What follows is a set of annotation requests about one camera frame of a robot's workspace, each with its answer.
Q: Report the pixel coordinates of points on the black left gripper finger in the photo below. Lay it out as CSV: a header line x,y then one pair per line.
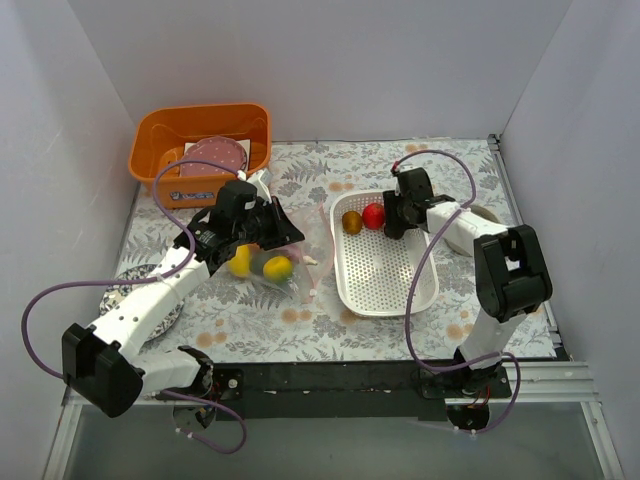
x,y
275,229
198,231

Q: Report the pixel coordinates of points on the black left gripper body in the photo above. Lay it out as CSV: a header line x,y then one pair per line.
x,y
278,226

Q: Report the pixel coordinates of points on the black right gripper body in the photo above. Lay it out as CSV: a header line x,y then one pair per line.
x,y
393,215

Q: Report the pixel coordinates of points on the purple eggplant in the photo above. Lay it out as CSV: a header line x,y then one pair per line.
x,y
295,253

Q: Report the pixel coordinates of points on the green lime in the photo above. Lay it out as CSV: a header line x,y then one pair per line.
x,y
278,269

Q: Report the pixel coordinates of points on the clear zip top bag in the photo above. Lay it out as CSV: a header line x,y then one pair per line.
x,y
318,244

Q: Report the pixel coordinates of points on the yellow mango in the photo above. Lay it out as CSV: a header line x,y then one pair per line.
x,y
239,264

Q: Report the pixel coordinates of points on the white perforated plastic basket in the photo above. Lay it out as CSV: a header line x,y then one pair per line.
x,y
373,272

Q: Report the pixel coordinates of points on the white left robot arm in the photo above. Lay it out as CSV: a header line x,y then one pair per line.
x,y
103,362

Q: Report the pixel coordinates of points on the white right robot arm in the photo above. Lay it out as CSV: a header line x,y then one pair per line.
x,y
511,276

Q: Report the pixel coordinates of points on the red apple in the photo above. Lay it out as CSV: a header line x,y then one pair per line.
x,y
373,216

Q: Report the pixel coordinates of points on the brown kiwi fruit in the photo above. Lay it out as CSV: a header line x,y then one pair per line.
x,y
352,222

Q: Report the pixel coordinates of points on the pink polka dot plate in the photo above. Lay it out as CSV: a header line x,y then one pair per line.
x,y
209,156

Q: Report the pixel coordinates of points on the floral patterned table mat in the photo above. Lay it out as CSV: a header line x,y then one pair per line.
x,y
233,320

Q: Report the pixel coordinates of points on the beige ceramic bowl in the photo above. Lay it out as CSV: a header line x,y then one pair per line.
x,y
484,213

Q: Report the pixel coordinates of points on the orange plastic tub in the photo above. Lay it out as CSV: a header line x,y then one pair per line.
x,y
162,135

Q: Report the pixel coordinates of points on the blue floral plate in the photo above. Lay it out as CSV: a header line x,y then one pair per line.
x,y
115,294

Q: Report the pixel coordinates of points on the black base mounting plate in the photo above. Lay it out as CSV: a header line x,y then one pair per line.
x,y
359,389

